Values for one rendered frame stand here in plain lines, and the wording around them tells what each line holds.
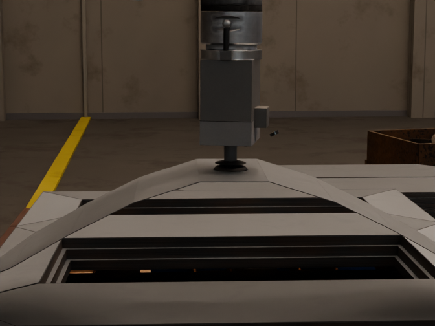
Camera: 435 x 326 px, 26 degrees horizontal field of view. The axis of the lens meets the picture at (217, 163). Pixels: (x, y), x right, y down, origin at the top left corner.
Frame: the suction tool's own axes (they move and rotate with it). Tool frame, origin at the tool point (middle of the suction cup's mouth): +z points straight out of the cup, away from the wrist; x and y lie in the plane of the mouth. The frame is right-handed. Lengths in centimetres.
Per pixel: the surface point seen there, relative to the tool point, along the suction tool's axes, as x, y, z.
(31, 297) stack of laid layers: 25.5, -2.7, 15.9
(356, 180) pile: -14, 102, 17
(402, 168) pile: -25, 122, 17
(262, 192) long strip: 5, 76, 16
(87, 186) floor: 188, 543, 103
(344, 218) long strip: -13, 53, 16
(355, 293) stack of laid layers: -15.7, 5.9, 15.6
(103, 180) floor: 184, 570, 103
